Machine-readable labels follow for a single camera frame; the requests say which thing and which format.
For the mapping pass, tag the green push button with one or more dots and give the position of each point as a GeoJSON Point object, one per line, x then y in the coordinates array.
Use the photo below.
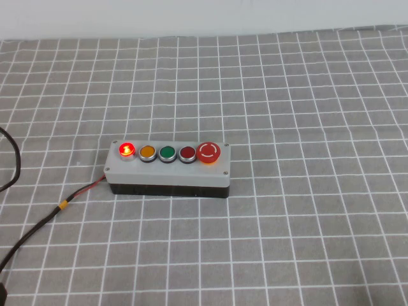
{"type": "Point", "coordinates": [167, 153]}

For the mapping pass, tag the dark object at table edge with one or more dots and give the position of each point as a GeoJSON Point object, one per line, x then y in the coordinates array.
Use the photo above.
{"type": "Point", "coordinates": [2, 291]}

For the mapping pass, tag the grey white-grid tablecloth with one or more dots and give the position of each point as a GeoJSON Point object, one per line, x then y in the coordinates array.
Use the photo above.
{"type": "Point", "coordinates": [287, 127]}

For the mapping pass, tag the red indicator light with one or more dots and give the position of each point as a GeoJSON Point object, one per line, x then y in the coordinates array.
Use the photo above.
{"type": "Point", "coordinates": [126, 150]}

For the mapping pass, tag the grey and black button box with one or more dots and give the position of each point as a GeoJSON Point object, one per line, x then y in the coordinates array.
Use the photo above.
{"type": "Point", "coordinates": [165, 175]}

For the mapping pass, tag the dark red push button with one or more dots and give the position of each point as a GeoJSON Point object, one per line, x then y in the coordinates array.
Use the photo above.
{"type": "Point", "coordinates": [187, 153]}

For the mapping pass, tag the red emergency stop button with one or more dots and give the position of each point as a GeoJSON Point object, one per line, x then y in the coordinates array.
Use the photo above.
{"type": "Point", "coordinates": [208, 150]}

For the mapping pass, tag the yellow push button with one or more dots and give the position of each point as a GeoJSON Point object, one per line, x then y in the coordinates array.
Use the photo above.
{"type": "Point", "coordinates": [147, 152]}

